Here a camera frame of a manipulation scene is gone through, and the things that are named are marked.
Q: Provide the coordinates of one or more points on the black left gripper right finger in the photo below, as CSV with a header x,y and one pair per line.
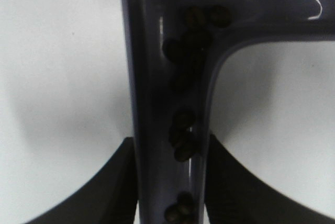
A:
x,y
235,195

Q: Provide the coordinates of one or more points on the pile of coffee beans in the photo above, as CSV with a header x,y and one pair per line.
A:
x,y
189,54

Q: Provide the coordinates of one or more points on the grey plastic dustpan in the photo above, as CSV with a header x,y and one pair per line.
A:
x,y
148,24

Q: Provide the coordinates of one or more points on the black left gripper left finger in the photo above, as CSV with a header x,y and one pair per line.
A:
x,y
110,196

